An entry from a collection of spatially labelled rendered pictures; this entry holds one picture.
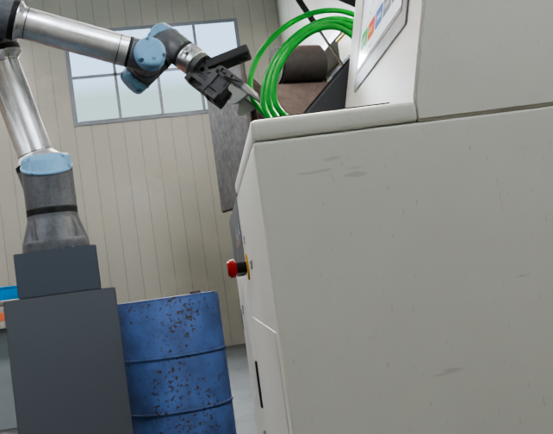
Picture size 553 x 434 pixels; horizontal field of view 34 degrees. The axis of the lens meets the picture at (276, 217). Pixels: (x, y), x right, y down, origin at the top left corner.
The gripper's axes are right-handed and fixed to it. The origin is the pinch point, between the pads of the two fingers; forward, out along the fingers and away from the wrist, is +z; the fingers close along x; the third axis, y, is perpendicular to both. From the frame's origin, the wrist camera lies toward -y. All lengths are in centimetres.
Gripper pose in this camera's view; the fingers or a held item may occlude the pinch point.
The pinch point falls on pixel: (261, 102)
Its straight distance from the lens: 227.6
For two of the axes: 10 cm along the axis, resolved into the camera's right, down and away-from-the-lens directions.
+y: -6.4, 7.6, -0.9
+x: -1.8, -2.6, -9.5
